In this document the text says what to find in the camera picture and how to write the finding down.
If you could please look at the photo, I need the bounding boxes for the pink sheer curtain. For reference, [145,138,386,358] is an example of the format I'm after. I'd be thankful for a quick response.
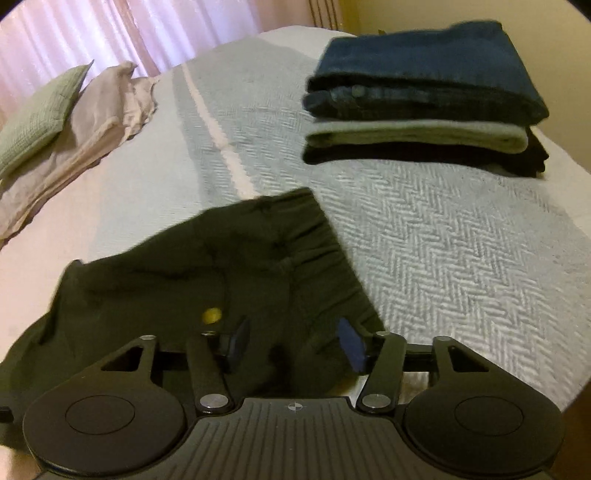
[0,0,324,125]

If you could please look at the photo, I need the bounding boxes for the green cushion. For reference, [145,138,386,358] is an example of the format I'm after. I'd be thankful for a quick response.
[0,60,95,178]

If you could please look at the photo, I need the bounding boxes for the dark green shorts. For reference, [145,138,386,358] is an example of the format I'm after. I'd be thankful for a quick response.
[0,187,386,446]

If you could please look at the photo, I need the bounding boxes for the folded grey garment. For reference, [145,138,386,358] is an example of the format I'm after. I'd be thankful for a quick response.
[305,119,529,155]

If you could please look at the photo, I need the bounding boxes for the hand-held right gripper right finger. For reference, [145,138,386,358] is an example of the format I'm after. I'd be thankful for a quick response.
[336,316,491,413]

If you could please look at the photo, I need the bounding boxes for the folded blue jeans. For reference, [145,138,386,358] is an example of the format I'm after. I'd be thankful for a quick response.
[305,21,550,125]

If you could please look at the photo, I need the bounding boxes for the folded black garment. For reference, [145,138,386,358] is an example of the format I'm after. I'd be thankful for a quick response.
[302,127,550,178]

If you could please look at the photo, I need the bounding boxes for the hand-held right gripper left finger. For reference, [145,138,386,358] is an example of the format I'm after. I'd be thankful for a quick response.
[99,318,252,414]

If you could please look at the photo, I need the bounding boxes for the beige pillow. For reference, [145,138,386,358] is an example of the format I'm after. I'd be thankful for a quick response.
[0,62,160,241]

